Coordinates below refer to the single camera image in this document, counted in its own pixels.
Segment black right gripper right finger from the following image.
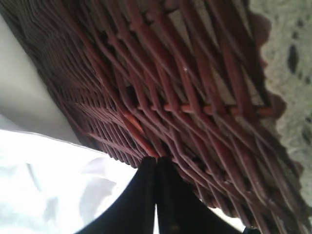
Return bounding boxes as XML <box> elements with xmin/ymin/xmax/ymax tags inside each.
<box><xmin>156</xmin><ymin>156</ymin><xmax>263</xmax><ymax>234</ymax></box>

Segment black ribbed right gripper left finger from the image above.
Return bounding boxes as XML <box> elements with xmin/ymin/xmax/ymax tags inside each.
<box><xmin>84</xmin><ymin>157</ymin><xmax>156</xmax><ymax>234</ymax></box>

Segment white shirt with red lettering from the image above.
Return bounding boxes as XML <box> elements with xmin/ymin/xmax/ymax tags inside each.
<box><xmin>0</xmin><ymin>113</ymin><xmax>247</xmax><ymax>234</ymax></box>

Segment brown wicker laundry basket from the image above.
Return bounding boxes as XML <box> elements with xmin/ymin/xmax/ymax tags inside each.
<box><xmin>0</xmin><ymin>0</ymin><xmax>312</xmax><ymax>234</ymax></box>

